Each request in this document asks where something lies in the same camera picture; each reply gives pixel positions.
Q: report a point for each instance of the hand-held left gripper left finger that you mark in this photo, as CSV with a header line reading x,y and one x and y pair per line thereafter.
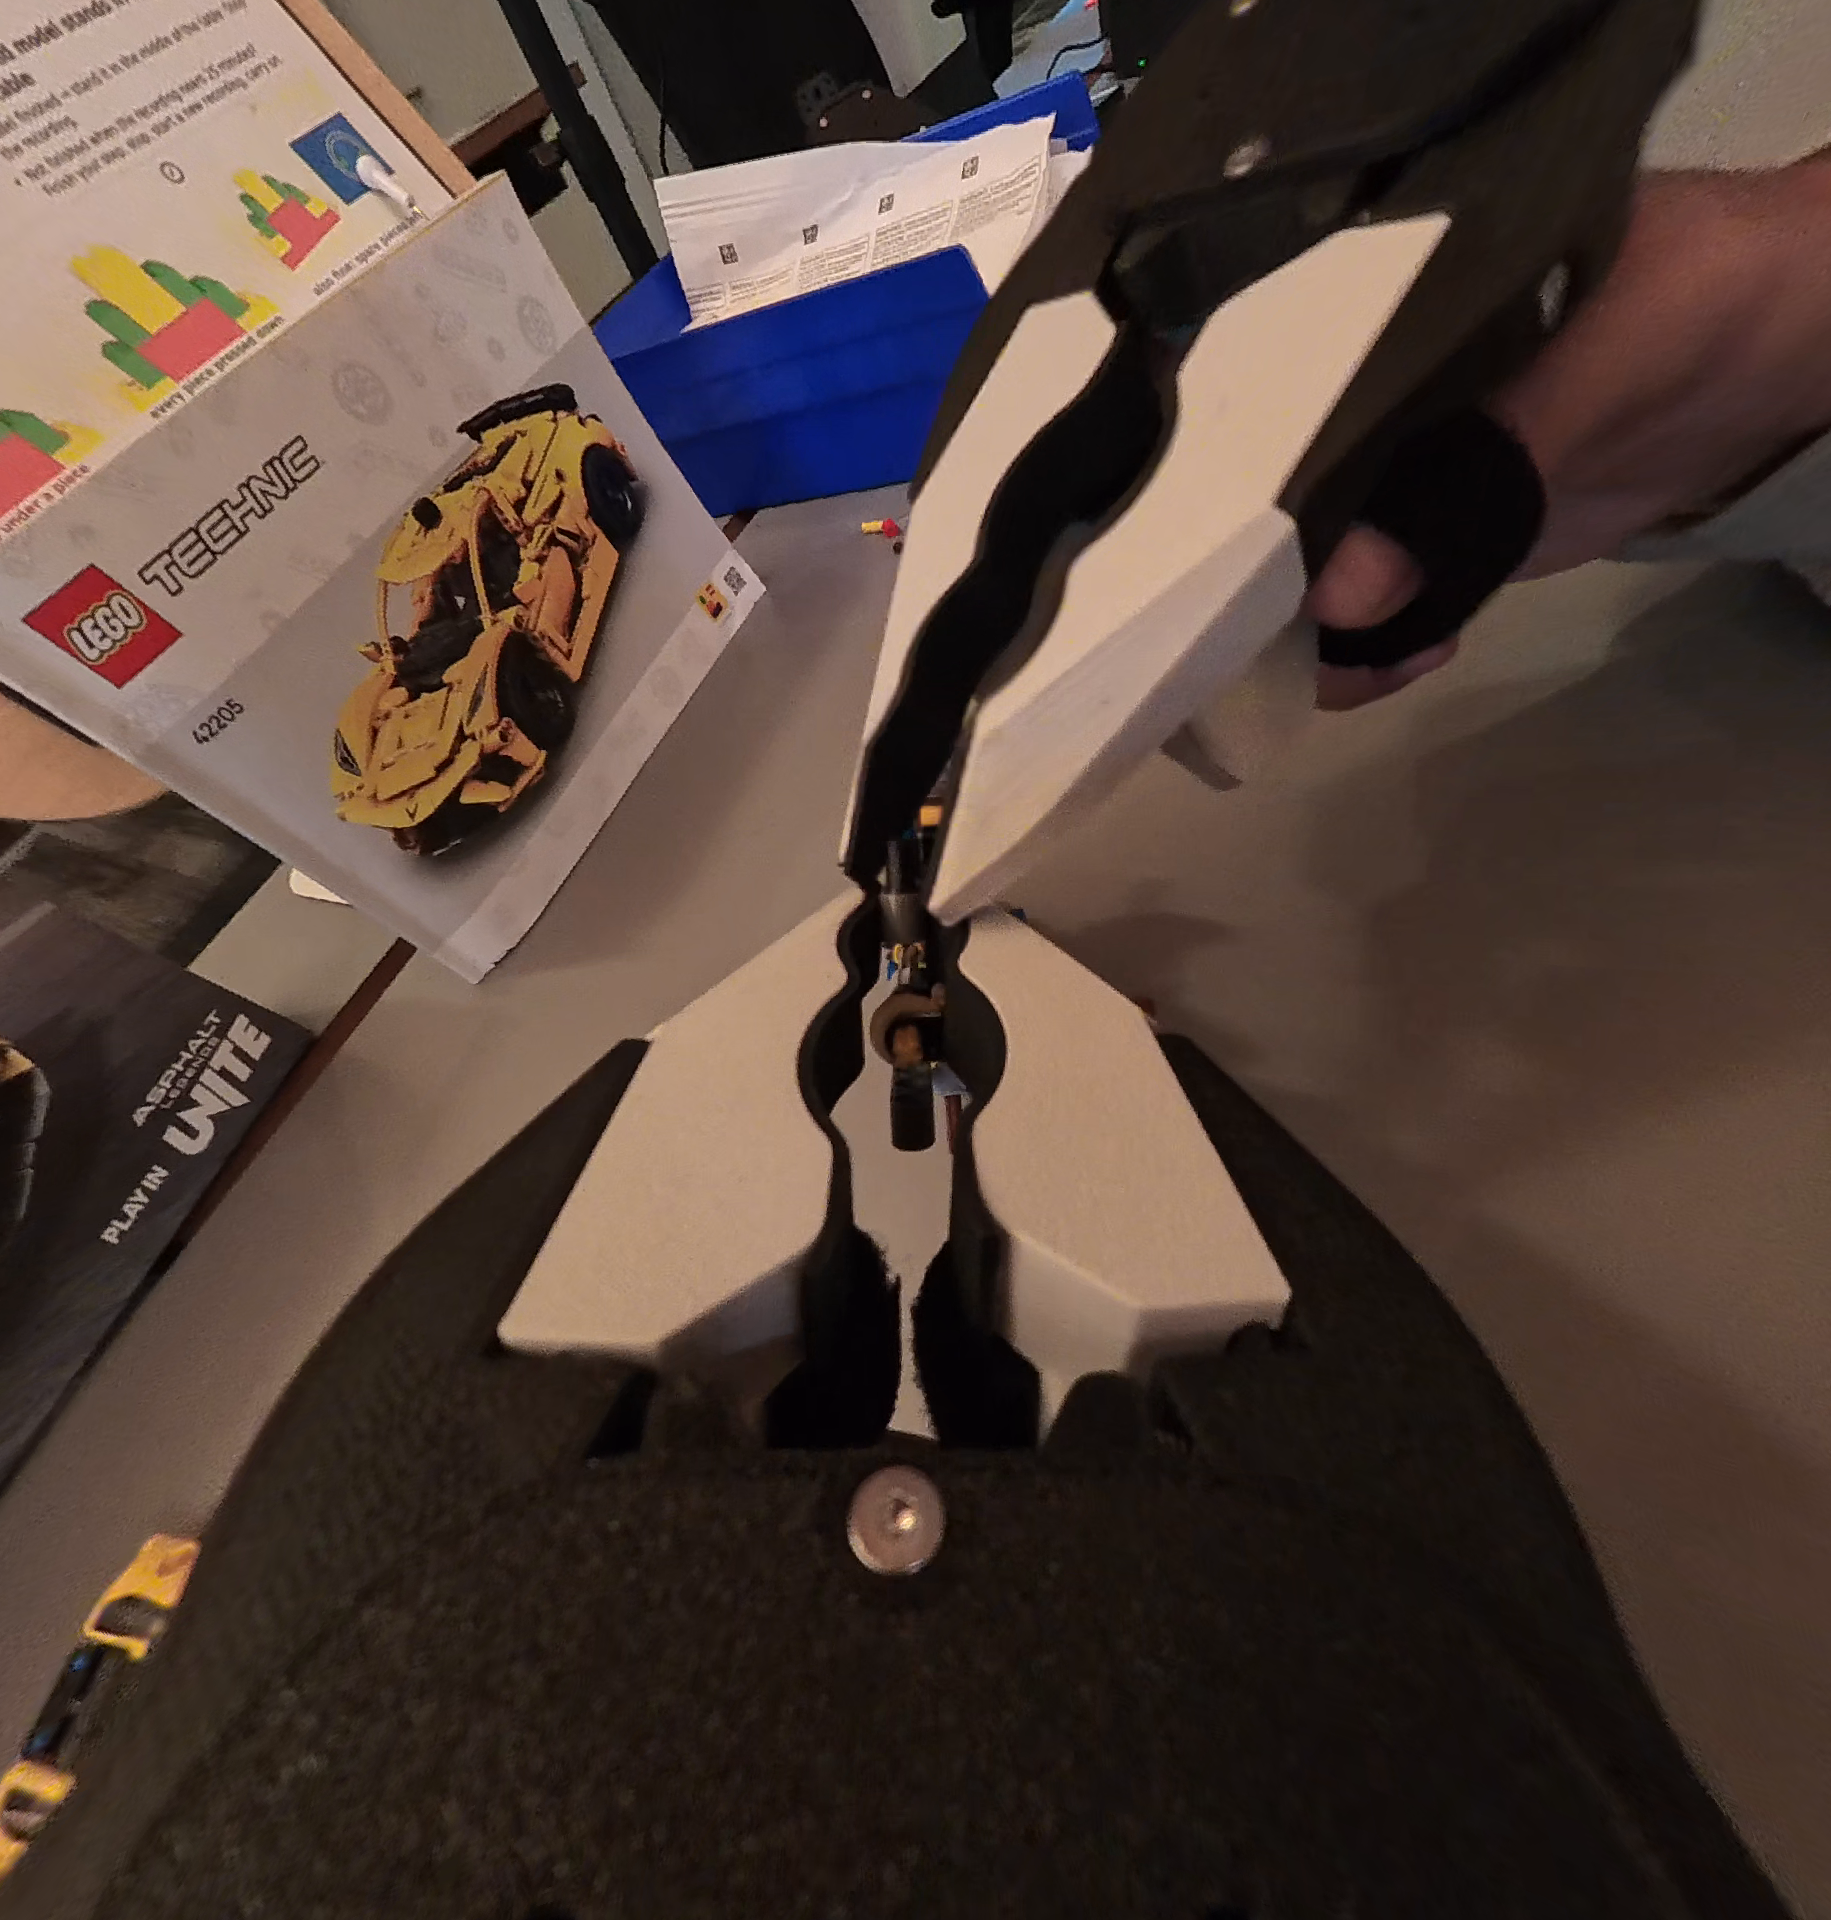
x,y
676,1205

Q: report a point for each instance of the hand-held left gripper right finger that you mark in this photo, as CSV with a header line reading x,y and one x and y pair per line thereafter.
x,y
1120,1205

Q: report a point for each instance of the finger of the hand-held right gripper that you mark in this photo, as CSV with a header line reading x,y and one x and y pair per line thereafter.
x,y
951,557
1153,628

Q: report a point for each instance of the black grey toy brick chassis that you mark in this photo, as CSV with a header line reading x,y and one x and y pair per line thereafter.
x,y
905,1036

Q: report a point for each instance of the grey desk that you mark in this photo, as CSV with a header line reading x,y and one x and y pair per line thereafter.
x,y
1533,1054

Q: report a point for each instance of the person's right hand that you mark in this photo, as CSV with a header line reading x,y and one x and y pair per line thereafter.
x,y
1723,328

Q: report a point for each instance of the pile of toy brick pieces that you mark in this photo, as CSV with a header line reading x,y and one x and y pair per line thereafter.
x,y
881,533

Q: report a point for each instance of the blue storage bin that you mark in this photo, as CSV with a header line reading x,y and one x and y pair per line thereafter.
x,y
810,385

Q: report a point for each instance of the white paper parts bags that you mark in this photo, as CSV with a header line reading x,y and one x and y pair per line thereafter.
x,y
858,210

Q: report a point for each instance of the black tripod pole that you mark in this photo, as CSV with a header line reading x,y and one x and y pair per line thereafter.
x,y
588,125

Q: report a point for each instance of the yellow car toy set box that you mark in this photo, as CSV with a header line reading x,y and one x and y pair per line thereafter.
x,y
72,1121

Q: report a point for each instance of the yellow car instruction booklet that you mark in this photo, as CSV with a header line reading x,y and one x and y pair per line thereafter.
x,y
334,526

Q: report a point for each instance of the yellow black toy brick subassembly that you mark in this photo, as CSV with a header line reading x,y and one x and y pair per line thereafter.
x,y
72,1690

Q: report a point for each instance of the Lego brick instruction poster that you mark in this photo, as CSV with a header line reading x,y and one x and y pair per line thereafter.
x,y
111,148

